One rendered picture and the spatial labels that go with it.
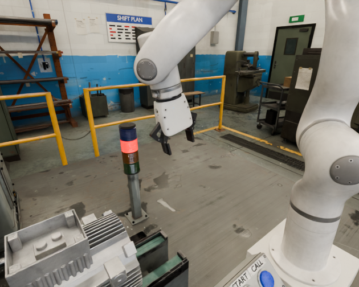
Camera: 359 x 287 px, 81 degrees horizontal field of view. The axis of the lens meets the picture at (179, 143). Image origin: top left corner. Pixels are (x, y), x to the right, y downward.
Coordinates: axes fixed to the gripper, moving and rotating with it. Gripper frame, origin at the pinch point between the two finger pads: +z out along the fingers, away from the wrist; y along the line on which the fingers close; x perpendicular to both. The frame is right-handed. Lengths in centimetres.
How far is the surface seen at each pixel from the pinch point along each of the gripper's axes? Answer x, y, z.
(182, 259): -13.3, -15.8, 25.3
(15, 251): -6.6, -44.2, -0.6
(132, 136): 17.1, -7.4, -2.0
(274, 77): 330, 612, 145
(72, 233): -8.3, -35.1, 1.5
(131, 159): 18.0, -10.1, 6.4
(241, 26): 454, 623, -17
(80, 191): 57, -29, 30
